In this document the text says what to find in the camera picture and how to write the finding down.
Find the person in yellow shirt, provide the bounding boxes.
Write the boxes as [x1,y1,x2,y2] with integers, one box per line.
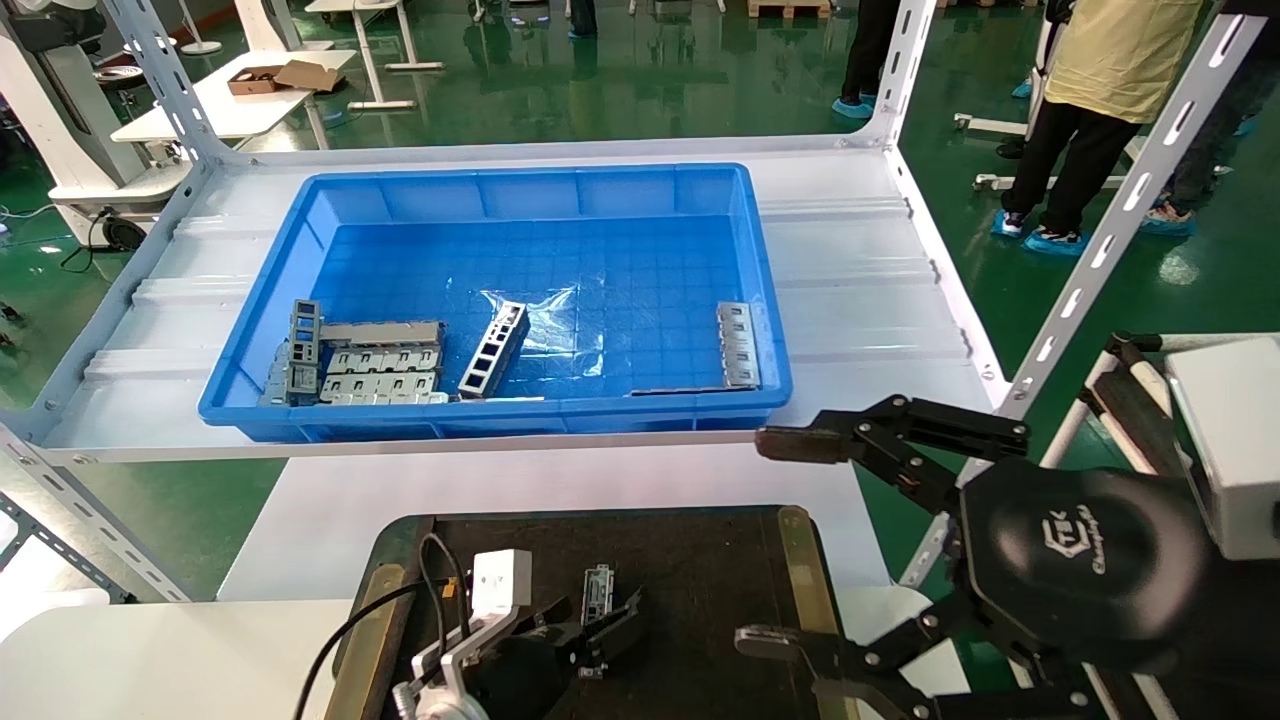
[993,0,1209,257]

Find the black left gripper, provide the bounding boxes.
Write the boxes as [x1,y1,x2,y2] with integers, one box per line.
[468,588,648,720]

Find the white metal shelf rack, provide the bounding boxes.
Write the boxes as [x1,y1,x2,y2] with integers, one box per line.
[0,0,1280,606]

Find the person in black trousers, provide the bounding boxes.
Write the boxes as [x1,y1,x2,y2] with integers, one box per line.
[832,0,903,121]

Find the long grey metal bar part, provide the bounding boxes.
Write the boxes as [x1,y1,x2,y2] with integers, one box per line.
[320,320,447,347]

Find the white floor stand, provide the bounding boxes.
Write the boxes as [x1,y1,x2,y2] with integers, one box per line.
[178,0,224,57]

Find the clear plastic film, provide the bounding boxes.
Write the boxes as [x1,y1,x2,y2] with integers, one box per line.
[478,284,606,379]

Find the dark grey ladder frame part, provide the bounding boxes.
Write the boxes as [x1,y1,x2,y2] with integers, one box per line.
[289,299,324,403]

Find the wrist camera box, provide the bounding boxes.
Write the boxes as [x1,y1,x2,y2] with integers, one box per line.
[1165,335,1280,561]
[408,548,534,720]

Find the white neighbour robot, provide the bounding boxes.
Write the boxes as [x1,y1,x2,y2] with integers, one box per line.
[0,0,193,251]

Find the white table with pedestal legs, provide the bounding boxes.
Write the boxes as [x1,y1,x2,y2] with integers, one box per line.
[303,0,447,112]

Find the open cardboard box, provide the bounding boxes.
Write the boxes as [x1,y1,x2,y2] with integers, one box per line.
[227,59,342,97]

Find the black tray container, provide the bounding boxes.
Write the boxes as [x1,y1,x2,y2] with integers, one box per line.
[328,505,851,720]

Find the blue plastic bin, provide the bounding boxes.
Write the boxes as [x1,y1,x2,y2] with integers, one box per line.
[196,163,794,444]

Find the black white folding stand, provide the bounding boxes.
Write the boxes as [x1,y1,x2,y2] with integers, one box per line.
[1040,330,1171,476]

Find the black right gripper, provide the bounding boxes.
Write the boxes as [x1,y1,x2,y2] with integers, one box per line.
[734,462,1280,720]

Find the silver slotted metal part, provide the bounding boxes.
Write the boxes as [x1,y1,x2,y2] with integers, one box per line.
[717,301,764,390]

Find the grey metal ladder frame part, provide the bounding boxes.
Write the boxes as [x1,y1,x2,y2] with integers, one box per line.
[458,300,532,401]

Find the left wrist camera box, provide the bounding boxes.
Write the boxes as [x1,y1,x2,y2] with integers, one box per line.
[408,548,534,720]

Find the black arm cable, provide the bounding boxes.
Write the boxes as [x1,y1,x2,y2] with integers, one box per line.
[293,533,473,720]

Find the grey metal channel part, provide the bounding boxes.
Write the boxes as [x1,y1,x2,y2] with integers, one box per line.
[582,564,615,683]

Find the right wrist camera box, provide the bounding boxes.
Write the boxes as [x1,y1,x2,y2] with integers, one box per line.
[1165,335,1280,561]

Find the person in dark trousers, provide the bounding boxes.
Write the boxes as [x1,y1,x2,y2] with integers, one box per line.
[1138,55,1280,238]

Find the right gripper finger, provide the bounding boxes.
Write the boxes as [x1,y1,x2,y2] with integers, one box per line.
[754,393,1033,515]

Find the white wheeled frame stand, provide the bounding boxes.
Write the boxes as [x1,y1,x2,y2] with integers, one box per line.
[953,110,1233,196]

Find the flat slotted metal plate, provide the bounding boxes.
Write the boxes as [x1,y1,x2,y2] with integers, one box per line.
[318,372,442,398]
[325,392,452,407]
[325,345,443,374]

